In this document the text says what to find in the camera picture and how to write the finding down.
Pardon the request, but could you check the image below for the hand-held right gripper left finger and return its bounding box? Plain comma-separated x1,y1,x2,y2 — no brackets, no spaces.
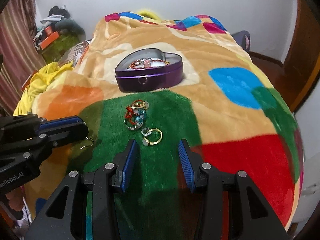
24,139,137,240

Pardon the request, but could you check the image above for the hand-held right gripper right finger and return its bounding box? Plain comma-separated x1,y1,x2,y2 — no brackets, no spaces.
178,139,290,240

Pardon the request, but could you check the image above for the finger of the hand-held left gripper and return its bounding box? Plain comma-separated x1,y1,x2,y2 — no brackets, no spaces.
0,114,85,143
0,122,89,174

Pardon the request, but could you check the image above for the silver earring hook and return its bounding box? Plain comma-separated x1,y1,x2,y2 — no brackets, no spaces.
80,137,94,150

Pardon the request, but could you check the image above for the purple heart-shaped tin box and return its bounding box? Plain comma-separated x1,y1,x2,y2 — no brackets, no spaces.
114,48,184,92

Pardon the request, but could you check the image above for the person's left hand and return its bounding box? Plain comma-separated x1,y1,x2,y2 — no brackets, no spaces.
4,185,25,212

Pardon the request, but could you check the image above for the yellow cloth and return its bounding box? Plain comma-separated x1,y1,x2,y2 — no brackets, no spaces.
12,60,74,117

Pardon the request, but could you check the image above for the colourful plush blanket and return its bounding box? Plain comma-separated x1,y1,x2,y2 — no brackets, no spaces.
12,11,305,240

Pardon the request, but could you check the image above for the leaf patterned cloth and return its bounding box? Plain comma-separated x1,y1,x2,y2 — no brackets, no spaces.
58,42,88,63

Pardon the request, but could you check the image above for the orange box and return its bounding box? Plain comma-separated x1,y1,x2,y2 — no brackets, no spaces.
39,28,61,51

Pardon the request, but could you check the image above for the striped curtain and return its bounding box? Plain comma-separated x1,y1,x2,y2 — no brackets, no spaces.
0,3,48,117

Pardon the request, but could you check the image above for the pile of clothes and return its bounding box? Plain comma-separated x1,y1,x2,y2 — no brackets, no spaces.
32,5,86,51

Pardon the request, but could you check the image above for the yellow pillow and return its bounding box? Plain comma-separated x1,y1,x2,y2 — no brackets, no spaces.
136,8,163,21

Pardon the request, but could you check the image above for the wooden door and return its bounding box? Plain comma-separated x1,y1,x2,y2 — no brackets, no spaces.
282,0,320,113

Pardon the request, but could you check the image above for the gold ring with white stone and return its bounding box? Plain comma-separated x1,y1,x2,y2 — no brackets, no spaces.
142,128,163,147

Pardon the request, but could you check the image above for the wide silver ring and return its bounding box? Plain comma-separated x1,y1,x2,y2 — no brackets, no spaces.
124,118,143,131

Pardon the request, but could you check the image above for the blue gem ring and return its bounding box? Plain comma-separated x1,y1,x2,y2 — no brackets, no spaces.
133,109,148,126

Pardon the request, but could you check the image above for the gold ring with pale stone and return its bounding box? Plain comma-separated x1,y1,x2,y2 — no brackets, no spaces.
132,99,151,110

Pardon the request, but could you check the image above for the red bead bracelet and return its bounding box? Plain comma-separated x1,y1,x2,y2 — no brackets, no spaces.
128,59,150,70

